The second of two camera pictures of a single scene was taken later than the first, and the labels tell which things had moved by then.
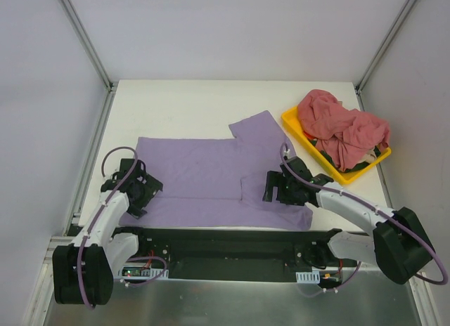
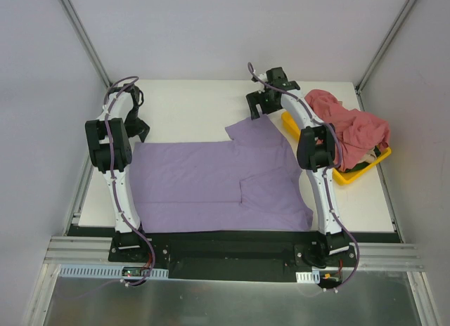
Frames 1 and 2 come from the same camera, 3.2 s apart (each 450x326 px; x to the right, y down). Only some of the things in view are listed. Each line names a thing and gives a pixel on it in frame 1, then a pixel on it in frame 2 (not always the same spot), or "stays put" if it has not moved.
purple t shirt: [218, 183] stays put
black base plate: [232, 253] stays put
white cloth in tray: [370, 157] stays put
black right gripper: [273, 187] to [259, 98]
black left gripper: [149, 194] to [136, 124]
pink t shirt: [342, 133] stays put
